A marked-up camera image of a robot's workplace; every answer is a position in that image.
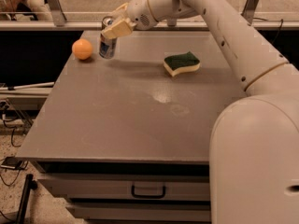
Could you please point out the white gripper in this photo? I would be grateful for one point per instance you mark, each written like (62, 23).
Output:
(138, 10)

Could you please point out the silver blue redbull can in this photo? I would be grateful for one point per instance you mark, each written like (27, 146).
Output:
(107, 46)

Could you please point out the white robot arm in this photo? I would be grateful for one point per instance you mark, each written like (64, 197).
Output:
(254, 144)

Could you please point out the orange fruit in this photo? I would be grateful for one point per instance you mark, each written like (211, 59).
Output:
(82, 49)

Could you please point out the green yellow sponge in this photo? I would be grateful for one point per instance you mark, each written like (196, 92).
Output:
(181, 63)

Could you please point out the white rod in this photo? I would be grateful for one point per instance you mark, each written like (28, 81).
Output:
(21, 87)

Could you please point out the grey upper drawer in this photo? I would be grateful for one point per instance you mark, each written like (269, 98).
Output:
(118, 187)

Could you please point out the grey drawer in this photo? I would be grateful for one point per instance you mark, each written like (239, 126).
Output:
(118, 187)
(140, 212)

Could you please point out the small black device on floor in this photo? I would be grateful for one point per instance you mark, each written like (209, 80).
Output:
(11, 163)

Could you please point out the black stand leg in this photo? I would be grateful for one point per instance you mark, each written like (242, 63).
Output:
(29, 185)

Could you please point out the grey lower drawer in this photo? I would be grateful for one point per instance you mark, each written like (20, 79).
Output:
(140, 212)

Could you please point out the metal railing frame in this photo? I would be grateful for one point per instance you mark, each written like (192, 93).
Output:
(91, 12)

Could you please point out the black drawer handle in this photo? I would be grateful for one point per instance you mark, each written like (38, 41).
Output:
(148, 192)

